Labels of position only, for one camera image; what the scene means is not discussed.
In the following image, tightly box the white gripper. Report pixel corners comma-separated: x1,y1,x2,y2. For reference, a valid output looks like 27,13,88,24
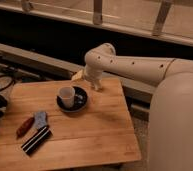
83,66,101,83

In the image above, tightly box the white ceramic cup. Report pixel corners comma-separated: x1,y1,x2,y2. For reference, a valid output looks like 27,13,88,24
58,86,75,108

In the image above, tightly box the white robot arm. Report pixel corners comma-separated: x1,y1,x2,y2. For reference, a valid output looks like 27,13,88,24
84,43,193,171

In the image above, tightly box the black round saucer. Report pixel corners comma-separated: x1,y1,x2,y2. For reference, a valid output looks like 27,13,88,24
56,86,88,113

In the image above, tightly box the wooden table board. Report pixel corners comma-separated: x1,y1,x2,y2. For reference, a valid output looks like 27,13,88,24
0,78,141,171

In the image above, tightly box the grey blue cloth piece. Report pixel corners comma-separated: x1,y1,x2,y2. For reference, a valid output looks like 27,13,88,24
34,111,47,130

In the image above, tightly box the black white striped box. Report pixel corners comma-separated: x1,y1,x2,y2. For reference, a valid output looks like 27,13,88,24
21,126,52,155

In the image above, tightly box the red-brown handled tool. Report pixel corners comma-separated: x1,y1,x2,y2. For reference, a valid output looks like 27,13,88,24
16,117,34,138

